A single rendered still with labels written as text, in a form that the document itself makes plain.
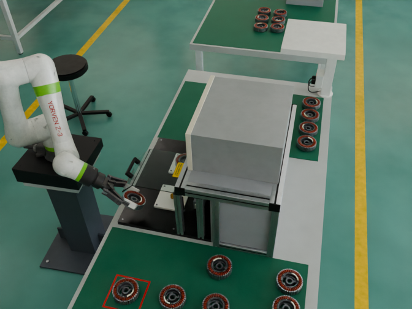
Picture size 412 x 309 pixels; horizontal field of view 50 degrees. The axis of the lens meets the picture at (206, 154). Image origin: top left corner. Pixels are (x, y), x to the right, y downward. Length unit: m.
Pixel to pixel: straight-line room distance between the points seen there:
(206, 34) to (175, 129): 1.20
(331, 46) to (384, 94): 1.95
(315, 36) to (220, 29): 1.20
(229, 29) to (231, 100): 1.84
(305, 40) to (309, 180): 0.81
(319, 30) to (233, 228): 1.35
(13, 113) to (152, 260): 0.94
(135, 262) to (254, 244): 0.54
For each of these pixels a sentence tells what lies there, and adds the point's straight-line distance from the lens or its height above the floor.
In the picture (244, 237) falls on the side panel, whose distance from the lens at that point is 2.01.
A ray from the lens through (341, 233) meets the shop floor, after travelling 3.18.
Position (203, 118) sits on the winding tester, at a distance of 1.84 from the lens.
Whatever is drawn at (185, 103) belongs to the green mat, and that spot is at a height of 0.75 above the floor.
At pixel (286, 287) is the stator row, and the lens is 1.95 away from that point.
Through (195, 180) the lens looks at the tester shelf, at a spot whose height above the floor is 1.11.
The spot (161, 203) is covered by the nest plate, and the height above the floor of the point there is 0.78.
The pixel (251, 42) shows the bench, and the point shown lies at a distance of 3.54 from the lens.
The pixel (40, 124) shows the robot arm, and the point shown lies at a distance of 2.37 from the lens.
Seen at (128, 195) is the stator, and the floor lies 0.91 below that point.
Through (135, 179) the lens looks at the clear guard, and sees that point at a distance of 1.96.
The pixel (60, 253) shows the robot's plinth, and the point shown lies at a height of 0.02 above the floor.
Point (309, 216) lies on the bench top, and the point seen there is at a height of 0.75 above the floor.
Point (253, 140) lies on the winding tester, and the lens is 1.74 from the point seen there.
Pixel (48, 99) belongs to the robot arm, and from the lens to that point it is 2.09.
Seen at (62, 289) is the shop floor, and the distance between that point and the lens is 2.99.
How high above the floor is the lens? 2.46
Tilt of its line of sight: 43 degrees down
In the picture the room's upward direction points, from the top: 2 degrees counter-clockwise
